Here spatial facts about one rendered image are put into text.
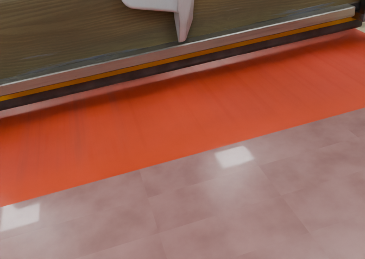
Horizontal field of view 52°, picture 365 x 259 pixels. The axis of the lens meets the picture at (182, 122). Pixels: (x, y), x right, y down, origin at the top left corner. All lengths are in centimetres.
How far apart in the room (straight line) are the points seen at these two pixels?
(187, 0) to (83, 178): 16
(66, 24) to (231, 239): 22
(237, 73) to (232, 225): 19
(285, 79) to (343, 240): 19
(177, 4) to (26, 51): 13
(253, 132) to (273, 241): 10
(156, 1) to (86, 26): 6
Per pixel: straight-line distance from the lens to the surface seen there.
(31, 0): 34
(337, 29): 45
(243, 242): 21
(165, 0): 32
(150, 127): 30
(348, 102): 33
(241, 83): 35
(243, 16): 38
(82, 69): 34
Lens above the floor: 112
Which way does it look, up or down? 32 degrees down
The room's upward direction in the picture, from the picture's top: 8 degrees counter-clockwise
